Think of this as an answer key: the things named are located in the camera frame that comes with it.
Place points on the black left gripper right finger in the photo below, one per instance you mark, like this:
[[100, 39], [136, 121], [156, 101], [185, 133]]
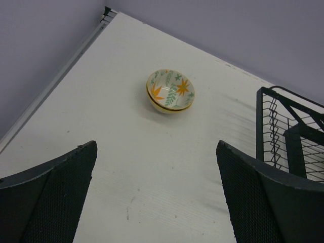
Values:
[[267, 204]]

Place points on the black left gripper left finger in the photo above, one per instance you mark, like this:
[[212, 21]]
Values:
[[44, 203]]

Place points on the yellow sun pattern bowl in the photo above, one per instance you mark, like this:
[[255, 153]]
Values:
[[163, 109]]

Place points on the white floral leaf bowl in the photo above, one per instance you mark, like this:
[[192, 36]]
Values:
[[170, 89]]

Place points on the black wire dish rack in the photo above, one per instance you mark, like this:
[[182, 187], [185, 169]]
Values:
[[289, 132]]

